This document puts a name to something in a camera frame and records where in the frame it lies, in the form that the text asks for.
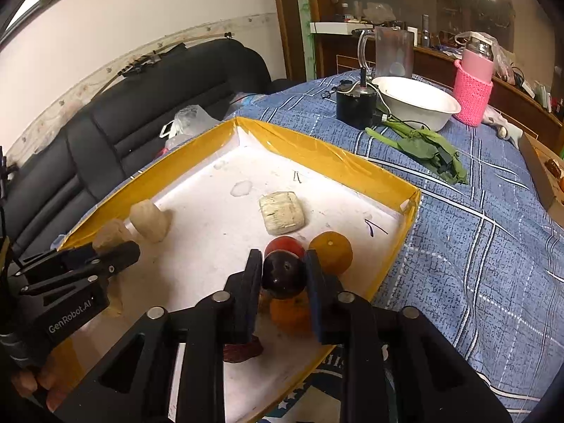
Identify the dark purple toy fruit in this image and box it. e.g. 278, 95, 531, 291
261, 250, 308, 299

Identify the black sofa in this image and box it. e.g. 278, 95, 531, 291
0, 37, 292, 265

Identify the curved bamboo stick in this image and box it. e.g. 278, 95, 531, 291
99, 30, 234, 93

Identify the clear plastic bag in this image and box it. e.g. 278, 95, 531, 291
161, 105, 221, 151
454, 31, 516, 84

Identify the orange toy fruit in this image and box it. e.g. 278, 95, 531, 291
264, 293, 315, 336
307, 231, 354, 276

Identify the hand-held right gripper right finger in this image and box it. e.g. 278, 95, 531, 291
304, 249, 514, 423

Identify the dark red toy fruit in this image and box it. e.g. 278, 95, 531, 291
222, 335, 264, 364

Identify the black cylinder device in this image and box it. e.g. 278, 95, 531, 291
336, 68, 380, 125

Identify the cardboard box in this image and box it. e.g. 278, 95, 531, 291
517, 132, 564, 230

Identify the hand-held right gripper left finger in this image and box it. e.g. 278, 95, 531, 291
56, 249, 264, 423

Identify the wooden cabinet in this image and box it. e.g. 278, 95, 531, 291
270, 0, 564, 124

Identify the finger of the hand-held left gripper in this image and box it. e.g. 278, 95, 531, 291
20, 273, 104, 297
9, 241, 142, 283

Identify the person's left hand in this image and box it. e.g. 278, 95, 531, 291
11, 352, 73, 412

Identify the yellow-rimmed white tray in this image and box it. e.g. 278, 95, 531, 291
50, 117, 421, 423

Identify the green toy vegetable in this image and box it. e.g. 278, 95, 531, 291
366, 121, 468, 186

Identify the green plastic vine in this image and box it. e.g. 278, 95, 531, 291
296, 0, 315, 82

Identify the clear plastic pitcher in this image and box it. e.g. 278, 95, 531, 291
357, 25, 416, 81

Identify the white cloth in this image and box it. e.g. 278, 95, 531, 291
482, 108, 523, 148

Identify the white bowl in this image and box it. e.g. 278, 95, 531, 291
372, 76, 462, 132

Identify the pink knit-covered bottle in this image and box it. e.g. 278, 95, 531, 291
453, 33, 495, 126

